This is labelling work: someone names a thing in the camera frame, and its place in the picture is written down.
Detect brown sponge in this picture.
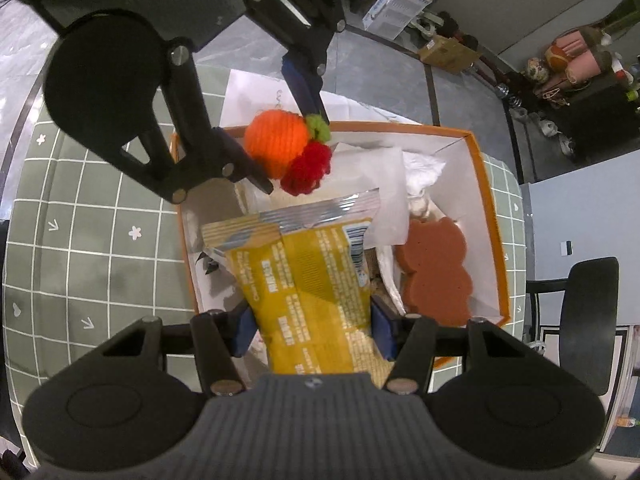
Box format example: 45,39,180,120
392,216,473,328

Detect dark shelf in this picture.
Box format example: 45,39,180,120
565,60,640,163

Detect brown cardboard box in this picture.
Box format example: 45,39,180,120
419,35,483,73

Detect black chair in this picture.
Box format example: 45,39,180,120
525,256,621,396

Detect white blue carton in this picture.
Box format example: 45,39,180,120
362,0,433,40

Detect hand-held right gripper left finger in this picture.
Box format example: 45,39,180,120
102,305,261,396

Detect orange cardboard box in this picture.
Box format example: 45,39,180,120
169,120,512,371

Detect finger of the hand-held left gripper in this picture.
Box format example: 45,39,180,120
242,0,347,126
105,39,276,206

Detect green checked tablecloth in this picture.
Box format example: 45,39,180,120
0,60,531,441

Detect yellow snack packet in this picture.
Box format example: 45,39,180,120
200,187,401,376

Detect white tissue paper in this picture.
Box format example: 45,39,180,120
400,151,447,198

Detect pink bags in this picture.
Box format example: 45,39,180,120
550,30,616,86

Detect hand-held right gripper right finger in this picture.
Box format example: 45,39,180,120
370,296,541,395

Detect orange crochet ball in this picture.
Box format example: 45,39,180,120
244,109,335,196

